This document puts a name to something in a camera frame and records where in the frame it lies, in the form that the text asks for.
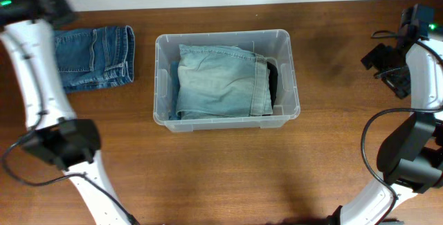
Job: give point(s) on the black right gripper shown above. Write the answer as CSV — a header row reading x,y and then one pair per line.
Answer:
x,y
373,57

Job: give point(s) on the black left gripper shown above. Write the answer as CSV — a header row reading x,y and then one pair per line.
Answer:
x,y
57,8

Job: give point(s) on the dark blue jeans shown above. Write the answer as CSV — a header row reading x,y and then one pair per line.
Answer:
x,y
89,59

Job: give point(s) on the clear plastic storage bin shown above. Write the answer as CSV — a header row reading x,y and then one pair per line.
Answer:
x,y
275,44

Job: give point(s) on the black cloth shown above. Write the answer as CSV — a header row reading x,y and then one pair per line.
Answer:
x,y
273,82

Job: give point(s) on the teal blue cloth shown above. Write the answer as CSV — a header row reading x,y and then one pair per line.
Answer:
x,y
175,91

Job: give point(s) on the light blue jeans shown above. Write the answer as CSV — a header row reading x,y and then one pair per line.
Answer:
x,y
222,82

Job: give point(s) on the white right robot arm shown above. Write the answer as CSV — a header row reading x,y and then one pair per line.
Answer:
x,y
409,161

